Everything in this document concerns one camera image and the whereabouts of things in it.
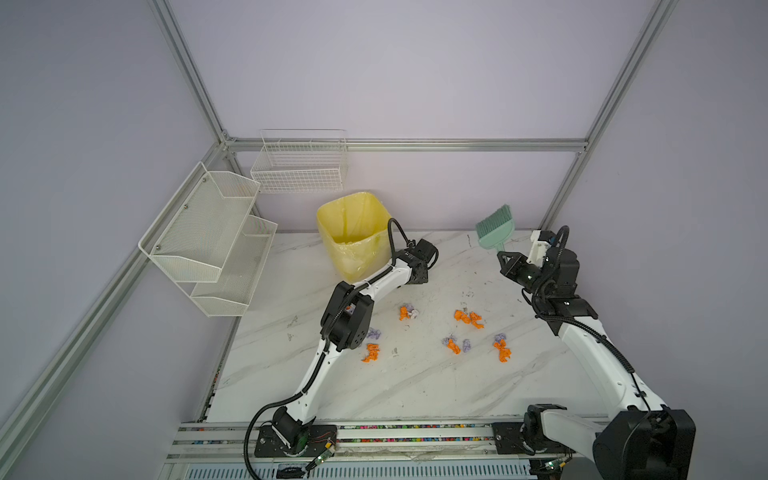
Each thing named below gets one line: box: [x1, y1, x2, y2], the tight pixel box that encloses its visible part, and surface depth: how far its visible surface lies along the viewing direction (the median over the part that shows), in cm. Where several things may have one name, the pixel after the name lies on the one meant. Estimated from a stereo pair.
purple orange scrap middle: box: [442, 334, 471, 355], surface depth 92 cm
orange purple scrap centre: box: [399, 304, 419, 321], surface depth 97 cm
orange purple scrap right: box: [493, 333, 512, 363], surface depth 90 cm
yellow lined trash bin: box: [316, 192, 392, 283], surface depth 95 cm
